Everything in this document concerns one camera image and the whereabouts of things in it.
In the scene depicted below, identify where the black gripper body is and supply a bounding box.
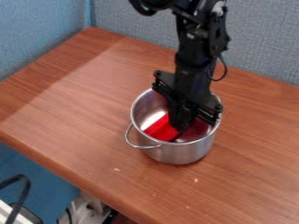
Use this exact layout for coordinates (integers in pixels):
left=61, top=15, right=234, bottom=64
left=152, top=63, right=222, bottom=126

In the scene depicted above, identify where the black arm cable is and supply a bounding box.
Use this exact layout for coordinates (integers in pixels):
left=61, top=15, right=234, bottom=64
left=205, top=53, right=229, bottom=82

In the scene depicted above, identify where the stainless steel pot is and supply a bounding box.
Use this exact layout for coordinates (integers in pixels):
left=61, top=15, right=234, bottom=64
left=125, top=89, right=221, bottom=165

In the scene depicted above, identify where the red block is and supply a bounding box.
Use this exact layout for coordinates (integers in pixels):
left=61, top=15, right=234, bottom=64
left=144, top=114, right=180, bottom=142

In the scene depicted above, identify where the grey white device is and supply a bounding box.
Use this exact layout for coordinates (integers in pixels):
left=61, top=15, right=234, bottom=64
left=0, top=200, right=42, bottom=224

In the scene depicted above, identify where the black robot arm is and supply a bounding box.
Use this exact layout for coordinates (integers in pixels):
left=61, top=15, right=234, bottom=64
left=128, top=0, right=229, bottom=132

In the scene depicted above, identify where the white power strip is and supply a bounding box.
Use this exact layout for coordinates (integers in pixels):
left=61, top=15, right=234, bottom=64
left=54, top=192, right=112, bottom=224

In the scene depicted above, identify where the black cable loop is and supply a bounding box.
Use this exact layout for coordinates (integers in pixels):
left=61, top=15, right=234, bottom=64
left=0, top=174, right=33, bottom=224

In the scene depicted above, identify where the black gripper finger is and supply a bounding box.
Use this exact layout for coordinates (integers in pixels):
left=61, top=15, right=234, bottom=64
left=168, top=99, right=182, bottom=130
left=181, top=105, right=197, bottom=131

